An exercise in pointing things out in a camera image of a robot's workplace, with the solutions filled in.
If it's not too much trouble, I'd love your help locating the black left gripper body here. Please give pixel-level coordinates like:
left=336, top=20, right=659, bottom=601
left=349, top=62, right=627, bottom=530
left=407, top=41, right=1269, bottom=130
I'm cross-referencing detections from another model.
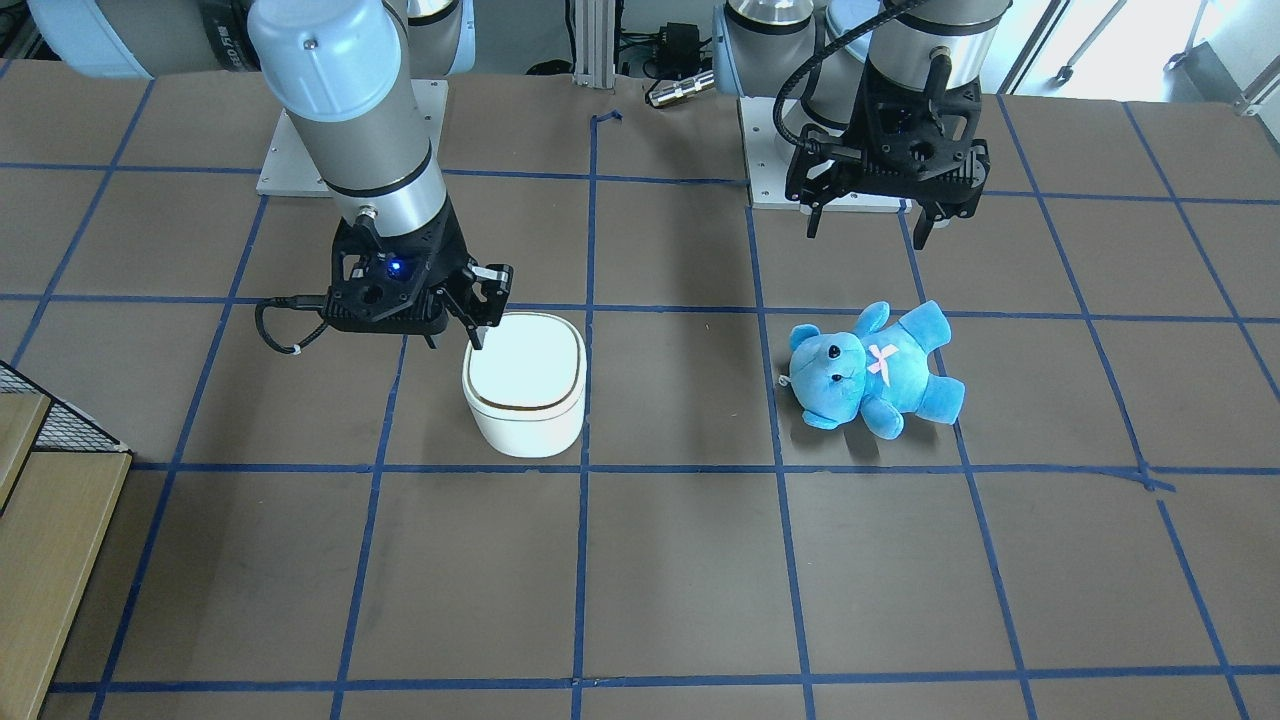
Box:
left=785, top=61, right=991, bottom=219

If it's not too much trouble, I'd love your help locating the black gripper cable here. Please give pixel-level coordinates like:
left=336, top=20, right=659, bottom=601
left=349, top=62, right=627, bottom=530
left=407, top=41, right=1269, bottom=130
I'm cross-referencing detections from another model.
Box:
left=253, top=295, right=332, bottom=356
left=774, top=0, right=936, bottom=151

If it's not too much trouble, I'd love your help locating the blue teddy bear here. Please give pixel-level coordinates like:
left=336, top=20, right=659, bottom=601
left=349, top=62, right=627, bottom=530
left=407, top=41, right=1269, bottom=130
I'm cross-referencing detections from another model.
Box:
left=778, top=300, right=966, bottom=439

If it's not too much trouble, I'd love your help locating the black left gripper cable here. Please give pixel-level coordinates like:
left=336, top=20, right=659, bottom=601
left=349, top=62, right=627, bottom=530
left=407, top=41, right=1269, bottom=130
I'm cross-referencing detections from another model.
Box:
left=774, top=0, right=936, bottom=151

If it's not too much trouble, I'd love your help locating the aluminium frame post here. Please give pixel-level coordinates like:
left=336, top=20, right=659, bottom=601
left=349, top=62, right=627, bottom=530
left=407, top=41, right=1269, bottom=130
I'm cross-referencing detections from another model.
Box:
left=567, top=1, right=620, bottom=92

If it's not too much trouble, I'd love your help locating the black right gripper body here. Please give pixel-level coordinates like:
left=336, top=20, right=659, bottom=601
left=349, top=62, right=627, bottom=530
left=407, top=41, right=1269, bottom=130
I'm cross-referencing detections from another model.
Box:
left=323, top=199, right=474, bottom=336

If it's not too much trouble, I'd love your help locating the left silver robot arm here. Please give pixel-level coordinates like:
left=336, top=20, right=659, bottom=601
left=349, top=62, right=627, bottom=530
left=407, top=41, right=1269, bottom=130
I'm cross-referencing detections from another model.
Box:
left=712, top=1, right=1009, bottom=249

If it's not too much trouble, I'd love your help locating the silver metal connector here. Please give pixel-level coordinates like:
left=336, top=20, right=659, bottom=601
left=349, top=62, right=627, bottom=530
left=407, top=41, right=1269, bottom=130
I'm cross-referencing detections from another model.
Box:
left=644, top=70, right=716, bottom=109

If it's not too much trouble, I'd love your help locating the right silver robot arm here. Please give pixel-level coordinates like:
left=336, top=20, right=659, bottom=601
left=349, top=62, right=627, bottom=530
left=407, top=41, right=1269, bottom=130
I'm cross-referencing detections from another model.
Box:
left=28, top=1, right=513, bottom=355

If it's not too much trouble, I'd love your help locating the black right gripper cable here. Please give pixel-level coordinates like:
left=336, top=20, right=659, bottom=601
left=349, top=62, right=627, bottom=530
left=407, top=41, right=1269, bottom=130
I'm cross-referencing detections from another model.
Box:
left=253, top=295, right=332, bottom=356

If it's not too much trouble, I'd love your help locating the white small trash can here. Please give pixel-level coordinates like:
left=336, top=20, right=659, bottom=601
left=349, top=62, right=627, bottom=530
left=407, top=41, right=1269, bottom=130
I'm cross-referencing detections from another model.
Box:
left=462, top=313, right=588, bottom=459

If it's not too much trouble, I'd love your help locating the black power adapter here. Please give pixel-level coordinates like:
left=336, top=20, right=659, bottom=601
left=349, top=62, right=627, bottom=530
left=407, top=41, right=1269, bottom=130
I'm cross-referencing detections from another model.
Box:
left=653, top=23, right=701, bottom=79

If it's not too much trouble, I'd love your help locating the wire basket with cardboard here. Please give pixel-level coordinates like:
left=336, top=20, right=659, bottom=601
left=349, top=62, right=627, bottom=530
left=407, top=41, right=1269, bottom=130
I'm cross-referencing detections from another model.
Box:
left=1, top=363, right=133, bottom=719

